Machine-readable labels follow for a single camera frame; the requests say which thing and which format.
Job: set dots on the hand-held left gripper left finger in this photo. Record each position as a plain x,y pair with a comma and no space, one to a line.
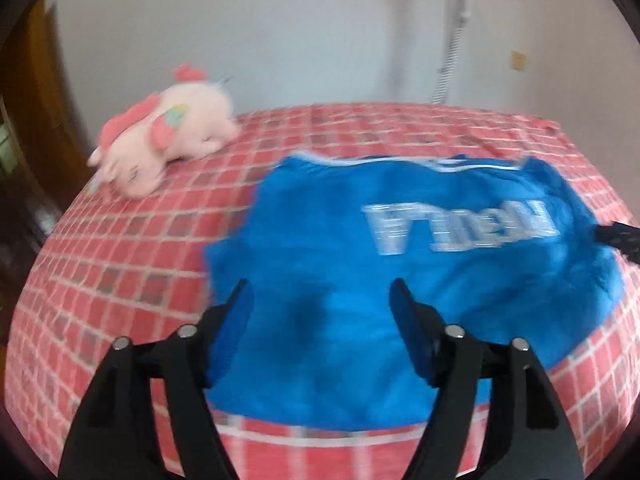
232,340

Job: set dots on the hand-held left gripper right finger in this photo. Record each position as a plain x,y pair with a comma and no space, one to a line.
415,345

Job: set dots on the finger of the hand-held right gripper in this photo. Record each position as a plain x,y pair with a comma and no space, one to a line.
620,237

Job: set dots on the blue puffer jacket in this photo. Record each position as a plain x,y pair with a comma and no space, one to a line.
325,270

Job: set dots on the red plaid bed blanket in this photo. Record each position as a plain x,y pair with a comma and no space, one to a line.
125,270

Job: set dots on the pink unicorn plush toy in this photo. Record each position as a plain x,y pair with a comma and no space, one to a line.
190,120

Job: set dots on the brown wooden door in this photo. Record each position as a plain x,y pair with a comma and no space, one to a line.
40,85

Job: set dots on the yellowed wall socket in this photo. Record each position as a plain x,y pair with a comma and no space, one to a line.
517,61

